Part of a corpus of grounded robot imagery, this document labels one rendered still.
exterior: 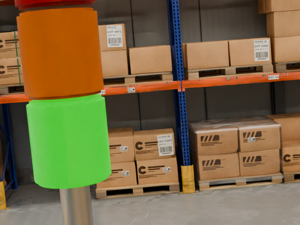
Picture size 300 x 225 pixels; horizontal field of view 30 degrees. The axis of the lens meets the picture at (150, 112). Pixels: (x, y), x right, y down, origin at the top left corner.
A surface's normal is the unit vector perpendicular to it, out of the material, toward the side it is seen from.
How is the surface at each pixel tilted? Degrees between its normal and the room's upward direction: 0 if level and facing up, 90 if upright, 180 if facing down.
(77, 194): 90
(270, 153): 89
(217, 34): 90
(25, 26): 90
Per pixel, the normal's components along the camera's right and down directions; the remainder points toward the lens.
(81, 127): 0.36, 0.10
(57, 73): 0.11, 0.12
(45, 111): -0.40, 0.15
